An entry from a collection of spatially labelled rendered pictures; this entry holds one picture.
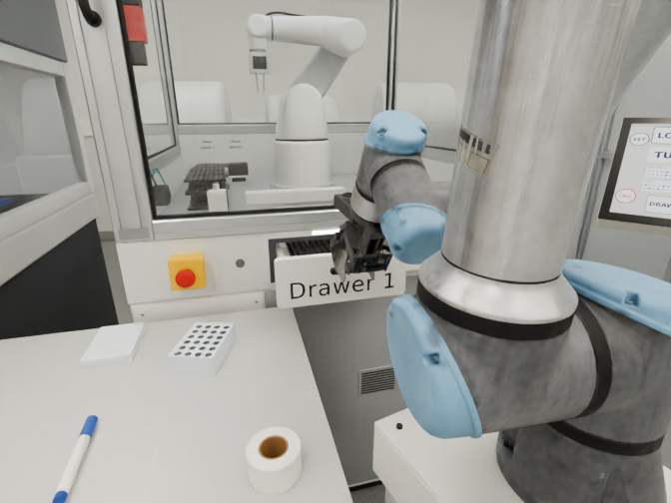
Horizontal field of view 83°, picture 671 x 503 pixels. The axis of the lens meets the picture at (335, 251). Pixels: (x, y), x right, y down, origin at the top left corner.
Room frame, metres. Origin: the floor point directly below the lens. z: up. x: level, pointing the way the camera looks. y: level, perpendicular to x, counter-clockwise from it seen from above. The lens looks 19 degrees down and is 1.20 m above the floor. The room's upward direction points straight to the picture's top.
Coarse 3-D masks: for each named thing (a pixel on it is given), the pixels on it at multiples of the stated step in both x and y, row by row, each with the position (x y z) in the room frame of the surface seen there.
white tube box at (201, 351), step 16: (192, 336) 0.65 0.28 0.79; (208, 336) 0.65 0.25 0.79; (224, 336) 0.64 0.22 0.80; (176, 352) 0.59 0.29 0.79; (192, 352) 0.59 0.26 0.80; (208, 352) 0.59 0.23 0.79; (224, 352) 0.62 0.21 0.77; (176, 368) 0.57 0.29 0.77; (192, 368) 0.57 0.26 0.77; (208, 368) 0.57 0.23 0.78
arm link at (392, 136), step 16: (384, 112) 0.51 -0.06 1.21; (400, 112) 0.51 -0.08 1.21; (384, 128) 0.48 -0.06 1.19; (400, 128) 0.49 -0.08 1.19; (416, 128) 0.49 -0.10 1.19; (368, 144) 0.49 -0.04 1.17; (384, 144) 0.48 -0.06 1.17; (400, 144) 0.47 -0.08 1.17; (416, 144) 0.47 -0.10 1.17; (368, 160) 0.50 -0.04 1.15; (384, 160) 0.48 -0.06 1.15; (416, 160) 0.48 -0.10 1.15; (368, 176) 0.49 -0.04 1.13; (368, 192) 0.52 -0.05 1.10
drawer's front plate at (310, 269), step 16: (288, 256) 0.73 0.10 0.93; (304, 256) 0.73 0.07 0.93; (320, 256) 0.74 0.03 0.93; (288, 272) 0.72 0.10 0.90; (304, 272) 0.73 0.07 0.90; (320, 272) 0.73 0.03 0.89; (384, 272) 0.77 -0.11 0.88; (400, 272) 0.78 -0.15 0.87; (288, 288) 0.72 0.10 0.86; (320, 288) 0.73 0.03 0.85; (384, 288) 0.77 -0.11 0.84; (400, 288) 0.78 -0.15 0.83; (288, 304) 0.72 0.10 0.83; (304, 304) 0.73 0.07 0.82
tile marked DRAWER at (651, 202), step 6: (648, 198) 0.90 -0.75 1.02; (654, 198) 0.89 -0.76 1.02; (660, 198) 0.89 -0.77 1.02; (666, 198) 0.88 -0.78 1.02; (648, 204) 0.89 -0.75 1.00; (654, 204) 0.88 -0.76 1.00; (660, 204) 0.88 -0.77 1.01; (666, 204) 0.87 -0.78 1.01; (648, 210) 0.88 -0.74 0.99; (654, 210) 0.87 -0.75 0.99; (660, 210) 0.87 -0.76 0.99; (666, 210) 0.86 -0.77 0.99
